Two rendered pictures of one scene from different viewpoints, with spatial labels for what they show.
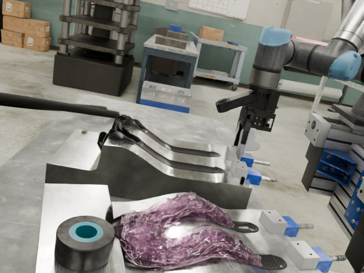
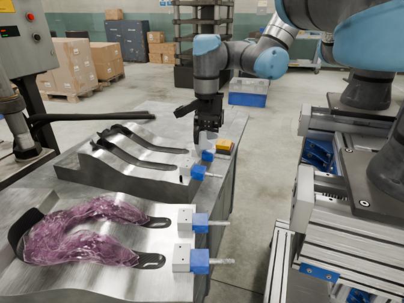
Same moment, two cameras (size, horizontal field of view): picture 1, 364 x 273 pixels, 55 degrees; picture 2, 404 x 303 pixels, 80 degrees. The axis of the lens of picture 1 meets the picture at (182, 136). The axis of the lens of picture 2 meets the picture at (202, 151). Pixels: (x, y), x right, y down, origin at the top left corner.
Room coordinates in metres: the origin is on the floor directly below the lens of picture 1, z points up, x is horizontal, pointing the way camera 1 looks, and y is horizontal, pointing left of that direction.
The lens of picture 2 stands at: (0.29, -0.43, 1.32)
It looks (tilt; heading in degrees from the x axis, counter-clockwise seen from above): 30 degrees down; 22
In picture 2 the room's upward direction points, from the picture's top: straight up
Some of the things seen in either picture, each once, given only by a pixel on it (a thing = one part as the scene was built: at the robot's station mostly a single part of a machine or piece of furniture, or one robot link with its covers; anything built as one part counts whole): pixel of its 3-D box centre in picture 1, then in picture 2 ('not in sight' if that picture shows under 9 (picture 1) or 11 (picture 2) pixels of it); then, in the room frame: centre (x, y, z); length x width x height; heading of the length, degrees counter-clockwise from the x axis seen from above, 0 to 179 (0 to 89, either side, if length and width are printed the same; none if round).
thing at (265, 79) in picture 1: (263, 78); (206, 84); (0.95, -0.18, 1.13); 0.08 x 0.08 x 0.05
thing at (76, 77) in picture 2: not in sight; (55, 68); (3.39, 3.59, 0.47); 1.22 x 0.80 x 0.94; 98
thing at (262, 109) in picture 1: (258, 107); (208, 110); (0.95, -0.19, 1.05); 0.09 x 0.08 x 0.12; 94
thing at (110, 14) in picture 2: not in sight; (113, 14); (6.65, 4.79, 1.26); 0.42 x 0.33 x 0.29; 94
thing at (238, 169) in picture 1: (255, 176); (202, 173); (0.85, -0.21, 0.89); 0.13 x 0.05 x 0.05; 94
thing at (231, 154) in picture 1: (248, 160); (211, 155); (0.95, -0.20, 0.89); 0.13 x 0.05 x 0.05; 94
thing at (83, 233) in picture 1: (85, 241); not in sight; (0.41, 0.10, 0.93); 0.08 x 0.08 x 0.04
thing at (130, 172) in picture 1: (154, 157); (135, 156); (0.89, 0.06, 0.87); 0.50 x 0.26 x 0.14; 94
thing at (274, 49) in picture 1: (272, 49); (207, 56); (0.95, -0.19, 1.21); 0.09 x 0.08 x 0.11; 136
